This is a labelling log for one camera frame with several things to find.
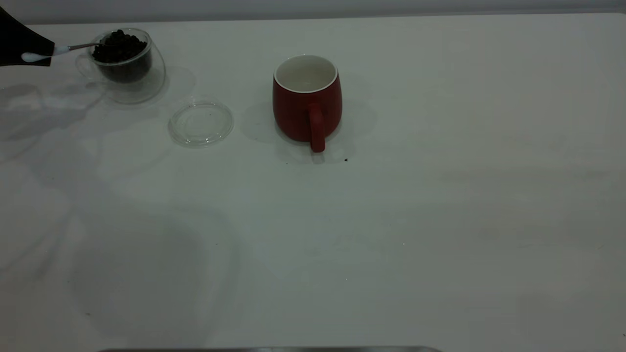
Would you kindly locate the red mug with white inside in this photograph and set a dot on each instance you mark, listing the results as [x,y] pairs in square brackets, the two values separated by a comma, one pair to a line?
[293,112]

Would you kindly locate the clear glass saucer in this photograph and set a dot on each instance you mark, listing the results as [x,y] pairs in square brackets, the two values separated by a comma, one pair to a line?
[201,124]

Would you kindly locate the clear double-wall glass cup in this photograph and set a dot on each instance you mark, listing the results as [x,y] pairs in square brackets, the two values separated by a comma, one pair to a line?
[132,90]

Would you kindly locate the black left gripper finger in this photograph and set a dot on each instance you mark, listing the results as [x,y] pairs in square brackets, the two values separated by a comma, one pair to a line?
[17,39]
[29,63]

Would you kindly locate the dark coffee beans pile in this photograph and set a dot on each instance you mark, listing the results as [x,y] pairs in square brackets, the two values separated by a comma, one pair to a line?
[122,46]

